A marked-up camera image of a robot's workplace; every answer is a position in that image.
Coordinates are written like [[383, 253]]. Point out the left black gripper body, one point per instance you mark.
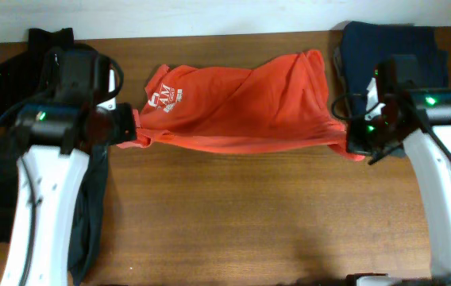
[[122, 123]]

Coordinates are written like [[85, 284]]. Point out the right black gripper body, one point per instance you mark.
[[368, 137]]

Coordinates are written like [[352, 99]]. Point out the red soccer t-shirt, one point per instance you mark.
[[278, 106]]

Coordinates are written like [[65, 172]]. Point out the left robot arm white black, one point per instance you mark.
[[58, 143]]

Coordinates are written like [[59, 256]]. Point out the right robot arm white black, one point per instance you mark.
[[403, 116]]

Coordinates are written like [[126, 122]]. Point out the folded navy blue shirt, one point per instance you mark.
[[364, 45]]

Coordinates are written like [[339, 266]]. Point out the black mesh garment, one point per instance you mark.
[[36, 69]]

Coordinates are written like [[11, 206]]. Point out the black Nike t-shirt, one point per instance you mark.
[[87, 221]]

